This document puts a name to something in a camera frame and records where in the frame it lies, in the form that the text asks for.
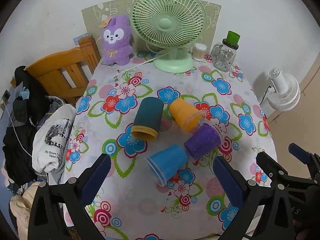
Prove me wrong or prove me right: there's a floral tablecloth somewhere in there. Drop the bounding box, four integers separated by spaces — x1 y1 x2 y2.
61 51 278 240

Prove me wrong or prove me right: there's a black fan cable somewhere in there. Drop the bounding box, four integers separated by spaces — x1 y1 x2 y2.
259 85 272 105

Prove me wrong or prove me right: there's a white fan power cord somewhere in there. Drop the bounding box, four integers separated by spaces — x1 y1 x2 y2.
117 50 171 73

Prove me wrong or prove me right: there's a purple plastic cup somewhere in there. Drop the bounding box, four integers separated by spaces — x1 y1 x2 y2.
184 124 225 160

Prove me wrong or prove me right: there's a green desk fan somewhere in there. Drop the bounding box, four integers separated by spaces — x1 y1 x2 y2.
131 0 207 72

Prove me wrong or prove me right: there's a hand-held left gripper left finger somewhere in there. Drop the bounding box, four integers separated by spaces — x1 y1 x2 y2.
27 153 112 240

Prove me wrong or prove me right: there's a purple plush bunny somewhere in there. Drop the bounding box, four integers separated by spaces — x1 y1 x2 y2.
100 15 134 66

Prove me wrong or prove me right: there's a glass mug jar green lid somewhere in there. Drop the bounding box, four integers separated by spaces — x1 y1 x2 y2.
211 31 241 72

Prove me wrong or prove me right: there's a blue plastic cup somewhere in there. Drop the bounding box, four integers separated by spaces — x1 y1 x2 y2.
145 144 188 187

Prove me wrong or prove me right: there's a beige cloth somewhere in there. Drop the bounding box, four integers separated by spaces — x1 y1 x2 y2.
9 181 43 238

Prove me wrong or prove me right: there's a white standing fan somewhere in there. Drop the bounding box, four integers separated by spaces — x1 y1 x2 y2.
267 67 301 110

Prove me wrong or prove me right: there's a cotton swab container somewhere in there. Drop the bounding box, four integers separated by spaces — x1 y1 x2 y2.
192 43 208 61

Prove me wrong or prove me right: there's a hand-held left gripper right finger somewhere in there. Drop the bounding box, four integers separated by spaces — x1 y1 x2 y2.
212 155 297 240

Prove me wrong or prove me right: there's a thin white cable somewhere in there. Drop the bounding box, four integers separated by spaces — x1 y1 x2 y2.
4 100 33 158

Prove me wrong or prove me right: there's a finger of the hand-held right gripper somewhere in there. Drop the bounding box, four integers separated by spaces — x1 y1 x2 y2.
288 143 320 179
256 151 313 188

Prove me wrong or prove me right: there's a wooden chair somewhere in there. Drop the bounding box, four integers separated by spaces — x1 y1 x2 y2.
10 35 102 104

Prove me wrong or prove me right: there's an orange plastic cup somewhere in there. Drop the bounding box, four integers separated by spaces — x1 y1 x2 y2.
169 98 208 133

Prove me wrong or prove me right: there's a black clothing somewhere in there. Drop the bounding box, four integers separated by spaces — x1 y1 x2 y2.
2 66 71 188

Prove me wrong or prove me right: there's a dark teal cup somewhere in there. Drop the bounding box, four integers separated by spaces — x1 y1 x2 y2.
131 97 164 140

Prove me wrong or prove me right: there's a white printed shirt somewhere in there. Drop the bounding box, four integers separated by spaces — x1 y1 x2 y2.
32 104 77 180

